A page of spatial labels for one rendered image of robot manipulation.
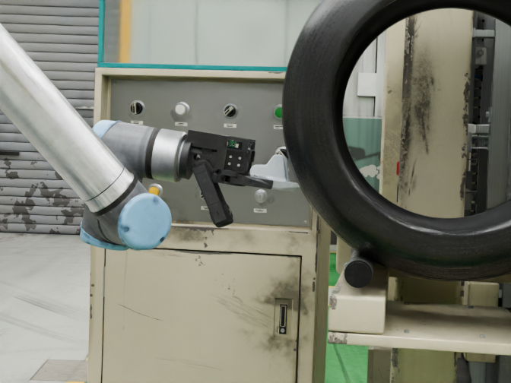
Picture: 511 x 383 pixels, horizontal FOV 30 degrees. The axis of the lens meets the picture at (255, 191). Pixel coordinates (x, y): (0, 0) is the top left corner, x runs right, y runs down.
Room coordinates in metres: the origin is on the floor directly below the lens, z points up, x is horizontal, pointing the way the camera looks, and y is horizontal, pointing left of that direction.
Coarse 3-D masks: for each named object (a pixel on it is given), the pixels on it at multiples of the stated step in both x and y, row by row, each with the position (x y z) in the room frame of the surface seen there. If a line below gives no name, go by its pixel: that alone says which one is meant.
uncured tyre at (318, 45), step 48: (336, 0) 1.52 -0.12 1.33; (384, 0) 1.49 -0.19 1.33; (432, 0) 1.75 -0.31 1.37; (480, 0) 1.73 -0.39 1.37; (336, 48) 1.50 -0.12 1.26; (288, 96) 1.55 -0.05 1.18; (336, 96) 1.77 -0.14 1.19; (288, 144) 1.55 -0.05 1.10; (336, 144) 1.51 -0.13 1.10; (336, 192) 1.51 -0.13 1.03; (384, 240) 1.50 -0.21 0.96; (432, 240) 1.48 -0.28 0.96; (480, 240) 1.47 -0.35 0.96
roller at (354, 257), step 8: (352, 256) 1.60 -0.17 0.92; (360, 256) 1.56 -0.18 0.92; (352, 264) 1.50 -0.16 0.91; (360, 264) 1.50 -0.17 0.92; (368, 264) 1.50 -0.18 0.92; (344, 272) 1.51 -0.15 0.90; (352, 272) 1.50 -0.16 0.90; (360, 272) 1.50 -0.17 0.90; (368, 272) 1.50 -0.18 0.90; (352, 280) 1.50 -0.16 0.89; (360, 280) 1.50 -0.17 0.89; (368, 280) 1.50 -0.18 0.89
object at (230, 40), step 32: (128, 0) 2.30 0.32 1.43; (160, 0) 2.29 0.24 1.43; (192, 0) 2.28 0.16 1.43; (224, 0) 2.27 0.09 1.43; (256, 0) 2.25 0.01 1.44; (288, 0) 2.24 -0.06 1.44; (320, 0) 2.23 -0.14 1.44; (128, 32) 2.30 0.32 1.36; (160, 32) 2.29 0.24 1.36; (192, 32) 2.28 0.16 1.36; (224, 32) 2.27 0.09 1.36; (256, 32) 2.25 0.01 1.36; (288, 32) 2.24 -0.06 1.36; (128, 64) 2.29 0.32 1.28; (160, 64) 2.28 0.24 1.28; (192, 64) 2.28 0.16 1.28; (224, 64) 2.27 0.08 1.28; (256, 64) 2.25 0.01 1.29
